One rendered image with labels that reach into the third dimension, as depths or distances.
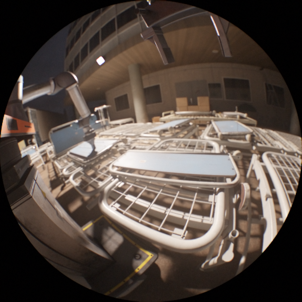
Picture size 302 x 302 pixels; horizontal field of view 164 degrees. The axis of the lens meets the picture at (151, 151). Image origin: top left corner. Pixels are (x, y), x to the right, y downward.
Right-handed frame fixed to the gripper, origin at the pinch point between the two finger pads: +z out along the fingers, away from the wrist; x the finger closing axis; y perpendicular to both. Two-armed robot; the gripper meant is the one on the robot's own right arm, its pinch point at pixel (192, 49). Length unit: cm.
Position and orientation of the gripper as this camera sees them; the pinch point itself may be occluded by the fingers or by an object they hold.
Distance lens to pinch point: 24.6
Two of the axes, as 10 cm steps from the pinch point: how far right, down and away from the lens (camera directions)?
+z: 3.6, 6.6, 6.6
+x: 6.5, 3.2, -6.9
